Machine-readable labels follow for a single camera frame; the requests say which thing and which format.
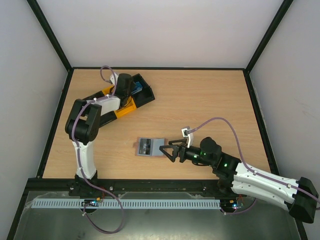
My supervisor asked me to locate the black VIP credit card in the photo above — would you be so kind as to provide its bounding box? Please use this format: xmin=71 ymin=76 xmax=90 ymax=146
xmin=137 ymin=137 xmax=152 ymax=156

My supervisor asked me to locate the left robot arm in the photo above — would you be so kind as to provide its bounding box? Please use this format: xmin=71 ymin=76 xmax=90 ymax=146
xmin=65 ymin=73 xmax=136 ymax=195

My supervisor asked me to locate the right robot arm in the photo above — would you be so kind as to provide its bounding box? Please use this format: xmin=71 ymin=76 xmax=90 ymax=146
xmin=159 ymin=137 xmax=319 ymax=224

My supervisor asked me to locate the blue card stack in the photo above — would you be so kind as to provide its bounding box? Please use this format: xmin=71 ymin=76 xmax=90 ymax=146
xmin=133 ymin=80 xmax=145 ymax=95

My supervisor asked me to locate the yellow middle bin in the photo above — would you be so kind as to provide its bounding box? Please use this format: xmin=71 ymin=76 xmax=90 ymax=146
xmin=102 ymin=86 xmax=137 ymax=119

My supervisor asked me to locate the right black bin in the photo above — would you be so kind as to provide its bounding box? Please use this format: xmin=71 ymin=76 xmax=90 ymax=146
xmin=131 ymin=73 xmax=155 ymax=108

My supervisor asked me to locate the black bin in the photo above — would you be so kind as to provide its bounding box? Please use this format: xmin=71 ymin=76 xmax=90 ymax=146
xmin=131 ymin=73 xmax=155 ymax=108
xmin=83 ymin=90 xmax=118 ymax=130

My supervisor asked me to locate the left black bin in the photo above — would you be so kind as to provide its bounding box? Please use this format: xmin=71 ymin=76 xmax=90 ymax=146
xmin=83 ymin=90 xmax=118 ymax=130

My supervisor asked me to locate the grey metal front plate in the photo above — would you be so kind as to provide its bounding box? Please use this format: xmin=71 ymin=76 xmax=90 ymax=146
xmin=13 ymin=191 xmax=300 ymax=240

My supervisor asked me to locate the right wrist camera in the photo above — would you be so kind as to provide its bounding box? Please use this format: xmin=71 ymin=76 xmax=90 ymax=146
xmin=181 ymin=126 xmax=194 ymax=148

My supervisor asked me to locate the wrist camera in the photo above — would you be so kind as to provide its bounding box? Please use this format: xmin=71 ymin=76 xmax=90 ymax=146
xmin=107 ymin=73 xmax=119 ymax=86
xmin=181 ymin=126 xmax=194 ymax=148

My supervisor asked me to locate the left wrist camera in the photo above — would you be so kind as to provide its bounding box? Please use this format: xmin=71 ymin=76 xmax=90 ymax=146
xmin=107 ymin=73 xmax=119 ymax=86

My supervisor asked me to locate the light blue cable duct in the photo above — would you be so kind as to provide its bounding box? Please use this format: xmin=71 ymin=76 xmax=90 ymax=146
xmin=31 ymin=198 xmax=221 ymax=210

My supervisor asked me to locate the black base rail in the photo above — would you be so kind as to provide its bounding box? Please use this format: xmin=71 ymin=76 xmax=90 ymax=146
xmin=24 ymin=177 xmax=292 ymax=201

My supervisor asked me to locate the black enclosure frame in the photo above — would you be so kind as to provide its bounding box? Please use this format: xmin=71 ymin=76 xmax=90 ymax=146
xmin=7 ymin=0 xmax=293 ymax=240

